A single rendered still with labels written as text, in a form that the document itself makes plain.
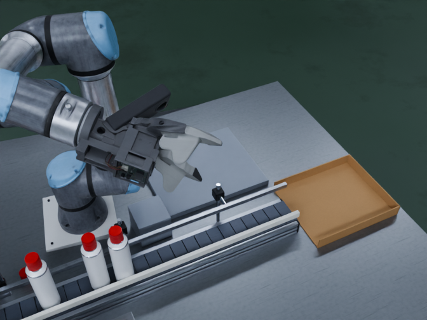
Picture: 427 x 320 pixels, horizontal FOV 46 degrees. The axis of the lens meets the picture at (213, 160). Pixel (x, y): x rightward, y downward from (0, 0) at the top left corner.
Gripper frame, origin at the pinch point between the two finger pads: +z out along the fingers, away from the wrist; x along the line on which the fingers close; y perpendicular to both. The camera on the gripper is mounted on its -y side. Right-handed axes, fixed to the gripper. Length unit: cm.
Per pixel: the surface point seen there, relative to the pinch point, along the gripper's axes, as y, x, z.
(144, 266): 4, -70, -3
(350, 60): -218, -210, 89
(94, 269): 11, -60, -15
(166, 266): 3, -65, 2
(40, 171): -21, -98, -47
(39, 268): 16, -54, -26
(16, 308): 25, -72, -30
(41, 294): 21, -62, -24
